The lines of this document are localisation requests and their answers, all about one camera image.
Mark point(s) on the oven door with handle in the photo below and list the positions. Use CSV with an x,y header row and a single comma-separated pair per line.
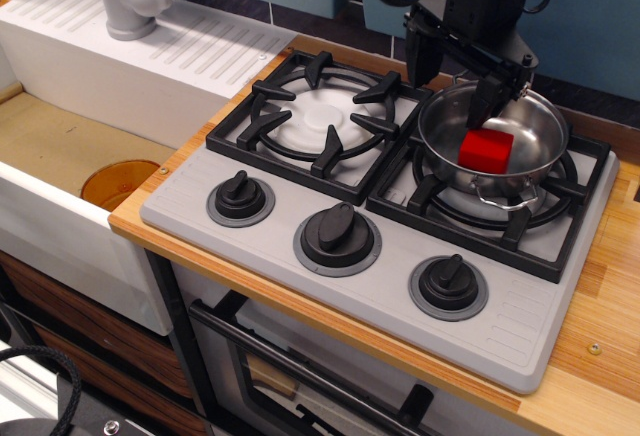
x,y
290,379

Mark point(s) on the black stove knob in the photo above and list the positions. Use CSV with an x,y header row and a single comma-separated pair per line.
x,y
448,288
241,201
337,242

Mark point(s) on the black middle stove knob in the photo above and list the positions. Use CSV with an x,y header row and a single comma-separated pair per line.
x,y
337,242

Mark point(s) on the black left burner grate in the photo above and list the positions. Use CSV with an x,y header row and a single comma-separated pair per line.
x,y
316,127

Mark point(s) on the black left stove knob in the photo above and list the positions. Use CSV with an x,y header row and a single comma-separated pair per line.
x,y
241,201

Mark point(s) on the wooden drawer fronts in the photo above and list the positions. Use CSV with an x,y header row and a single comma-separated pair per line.
x,y
120,362

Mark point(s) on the red cube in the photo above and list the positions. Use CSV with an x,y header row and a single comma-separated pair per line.
x,y
486,151

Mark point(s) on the black right stove knob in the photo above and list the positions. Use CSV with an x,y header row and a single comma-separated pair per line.
x,y
448,288

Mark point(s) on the black burner grate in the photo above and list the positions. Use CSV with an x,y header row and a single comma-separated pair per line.
x,y
548,239
316,127

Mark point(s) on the grey toy stove top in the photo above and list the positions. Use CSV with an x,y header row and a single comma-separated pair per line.
x,y
509,341

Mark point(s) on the white toy sink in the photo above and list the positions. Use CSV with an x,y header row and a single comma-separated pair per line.
x,y
74,100

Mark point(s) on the black right burner grate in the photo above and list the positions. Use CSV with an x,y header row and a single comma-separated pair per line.
x,y
548,239

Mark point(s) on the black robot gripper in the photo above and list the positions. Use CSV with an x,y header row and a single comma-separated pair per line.
x,y
480,35

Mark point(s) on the stainless steel pan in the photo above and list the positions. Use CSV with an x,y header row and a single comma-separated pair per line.
x,y
541,137

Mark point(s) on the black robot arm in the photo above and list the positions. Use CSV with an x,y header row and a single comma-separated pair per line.
x,y
480,35

